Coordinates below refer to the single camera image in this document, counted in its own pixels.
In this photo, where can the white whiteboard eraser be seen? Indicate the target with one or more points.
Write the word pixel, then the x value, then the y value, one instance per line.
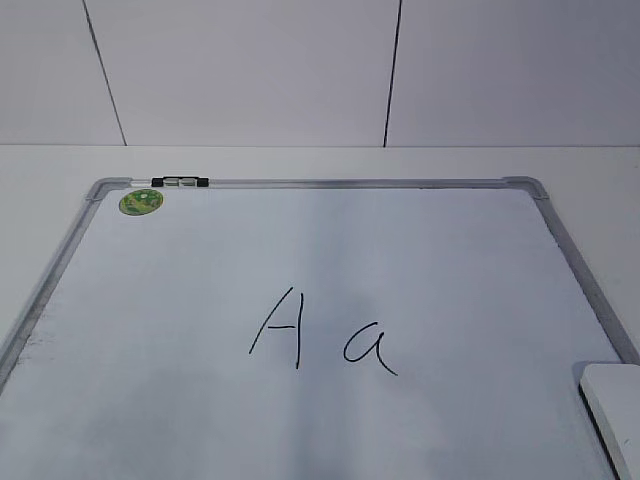
pixel 611 392

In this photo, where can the round green magnet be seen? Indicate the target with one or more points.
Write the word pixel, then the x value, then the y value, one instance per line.
pixel 141 202

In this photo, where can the white board with aluminium frame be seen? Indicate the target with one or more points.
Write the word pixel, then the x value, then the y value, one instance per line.
pixel 311 330

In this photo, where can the black and silver frame clip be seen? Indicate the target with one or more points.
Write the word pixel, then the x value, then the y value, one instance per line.
pixel 180 182

